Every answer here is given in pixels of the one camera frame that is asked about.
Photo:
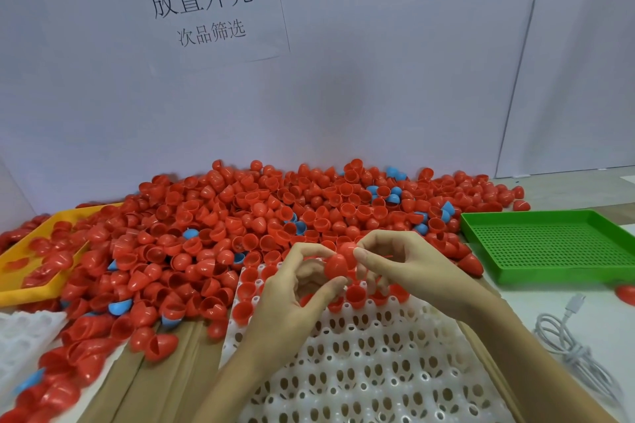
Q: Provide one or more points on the person's right hand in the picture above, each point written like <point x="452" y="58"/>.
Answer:
<point x="426" y="274"/>

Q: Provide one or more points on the person's left hand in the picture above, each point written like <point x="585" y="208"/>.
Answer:
<point x="278" y="308"/>

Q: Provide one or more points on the person's right thumb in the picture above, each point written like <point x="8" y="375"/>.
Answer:
<point x="373" y="255"/>

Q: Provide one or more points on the person's left thumb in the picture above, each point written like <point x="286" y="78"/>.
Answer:
<point x="327" y="291"/>

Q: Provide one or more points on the red plastic half shell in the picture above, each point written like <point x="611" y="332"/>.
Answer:
<point x="334" y="267"/>
<point x="349" y="251"/>

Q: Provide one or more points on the person's right forearm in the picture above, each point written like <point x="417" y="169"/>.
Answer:
<point x="526" y="358"/>

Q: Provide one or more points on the person's left forearm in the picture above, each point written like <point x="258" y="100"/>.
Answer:
<point x="233" y="388"/>

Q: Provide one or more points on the row of upturned red shells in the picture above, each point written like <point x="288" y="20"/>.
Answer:
<point x="355" y="296"/>

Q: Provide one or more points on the large white holed plastic tray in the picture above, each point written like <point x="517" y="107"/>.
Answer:
<point x="367" y="368"/>

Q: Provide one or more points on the pile of red plastic shells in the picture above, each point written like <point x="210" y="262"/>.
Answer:
<point x="198" y="229"/>

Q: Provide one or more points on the green perforated plastic tray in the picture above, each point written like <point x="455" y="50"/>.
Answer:
<point x="550" y="246"/>

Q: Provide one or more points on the brown cardboard sheet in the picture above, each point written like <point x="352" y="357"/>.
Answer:
<point x="168" y="388"/>

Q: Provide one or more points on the scattered blue plastic shells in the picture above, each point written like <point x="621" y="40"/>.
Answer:
<point x="119" y="307"/>

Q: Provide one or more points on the lone red plastic shell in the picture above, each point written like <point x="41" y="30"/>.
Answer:
<point x="627" y="294"/>

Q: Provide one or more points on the yellow plastic tray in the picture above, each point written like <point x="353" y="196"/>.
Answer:
<point x="29" y="291"/>

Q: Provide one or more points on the white paper sign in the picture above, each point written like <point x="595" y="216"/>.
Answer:
<point x="208" y="6"/>

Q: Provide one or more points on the small white plastic tray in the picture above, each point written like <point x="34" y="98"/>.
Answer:
<point x="25" y="343"/>

